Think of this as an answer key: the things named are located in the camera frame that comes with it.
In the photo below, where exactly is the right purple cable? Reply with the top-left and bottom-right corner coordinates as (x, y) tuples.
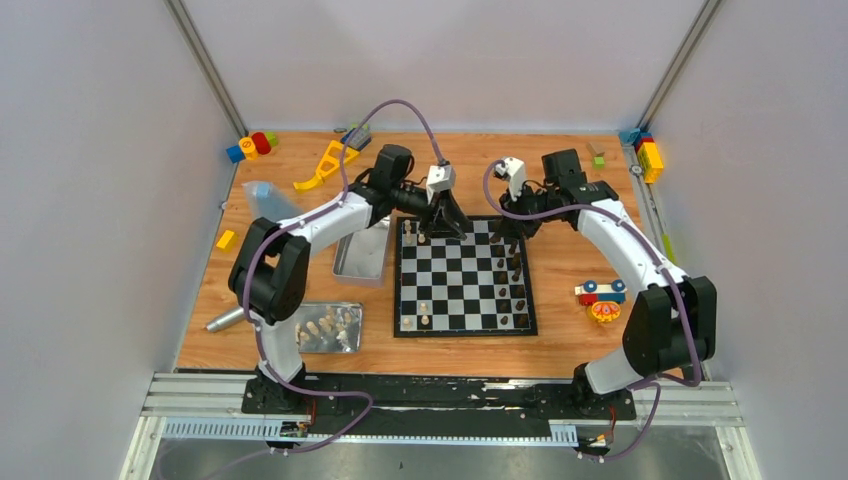
(482, 158), (704, 463)

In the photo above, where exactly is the purple cable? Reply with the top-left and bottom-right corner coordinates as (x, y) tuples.
(241, 99), (450, 458)
(482, 158), (704, 463)

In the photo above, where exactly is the colourful toy blocks left corner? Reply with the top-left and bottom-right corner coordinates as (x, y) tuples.
(225, 131), (279, 164)

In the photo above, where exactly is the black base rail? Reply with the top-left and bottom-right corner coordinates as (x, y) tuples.
(241, 373), (636, 438)

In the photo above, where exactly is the black silver chess board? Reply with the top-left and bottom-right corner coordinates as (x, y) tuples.
(394, 215), (538, 338)

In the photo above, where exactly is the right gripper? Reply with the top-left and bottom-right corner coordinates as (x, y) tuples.
(497, 182), (558, 241)

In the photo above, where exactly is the tin lid with light pieces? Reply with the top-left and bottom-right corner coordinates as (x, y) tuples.
(291, 302), (364, 354)

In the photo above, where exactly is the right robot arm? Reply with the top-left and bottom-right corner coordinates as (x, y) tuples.
(483, 149), (717, 418)

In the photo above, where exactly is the blue plastic bag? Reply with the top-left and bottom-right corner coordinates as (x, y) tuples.
(242, 181), (303, 222)

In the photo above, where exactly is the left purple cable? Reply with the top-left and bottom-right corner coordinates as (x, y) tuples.
(241, 99), (450, 458)

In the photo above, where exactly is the colourful toy blocks right corner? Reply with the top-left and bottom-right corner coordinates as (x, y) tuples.
(618, 129), (665, 184)

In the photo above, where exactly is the silver microphone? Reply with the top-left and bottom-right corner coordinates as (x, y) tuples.
(205, 306), (244, 333)

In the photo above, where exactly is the yellow toy saw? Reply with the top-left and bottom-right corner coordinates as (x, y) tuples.
(293, 140), (360, 193)

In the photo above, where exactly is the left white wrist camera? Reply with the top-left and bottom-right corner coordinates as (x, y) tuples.
(425, 164), (456, 202)

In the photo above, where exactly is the colourful toy car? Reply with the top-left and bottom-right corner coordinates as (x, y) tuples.
(574, 279), (627, 324)

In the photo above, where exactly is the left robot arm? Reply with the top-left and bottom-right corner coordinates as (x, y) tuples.
(228, 144), (470, 413)

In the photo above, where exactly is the blue green toy block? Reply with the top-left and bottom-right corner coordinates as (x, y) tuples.
(340, 123), (372, 151)

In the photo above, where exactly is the small yellow block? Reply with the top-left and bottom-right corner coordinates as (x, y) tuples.
(215, 229), (239, 253)

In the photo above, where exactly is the colourful toy blocks corner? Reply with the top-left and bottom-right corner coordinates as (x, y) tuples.
(618, 129), (665, 184)
(225, 131), (279, 164)

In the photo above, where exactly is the tin box with dark pieces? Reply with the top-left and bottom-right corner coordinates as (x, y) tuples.
(332, 216), (392, 288)

